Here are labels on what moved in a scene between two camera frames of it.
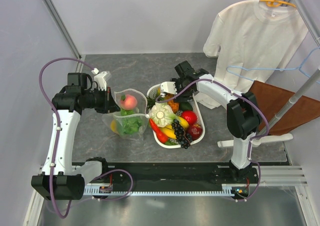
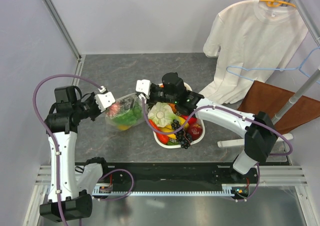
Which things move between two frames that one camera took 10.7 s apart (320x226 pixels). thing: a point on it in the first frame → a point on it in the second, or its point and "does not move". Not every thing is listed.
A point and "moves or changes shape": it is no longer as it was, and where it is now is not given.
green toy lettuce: [129, 124] → [132, 116]
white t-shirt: [252, 42] does not move
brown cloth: [271, 99] does not move
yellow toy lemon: [113, 125] → [124, 127]
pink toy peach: [129, 103] moves or changes shape
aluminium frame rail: [56, 15] does not move
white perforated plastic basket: [175, 122] does not move
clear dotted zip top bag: [131, 121] moves or changes shape
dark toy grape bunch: [185, 139] does not move
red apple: [195, 131] does not move
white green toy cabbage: [162, 113] does not move
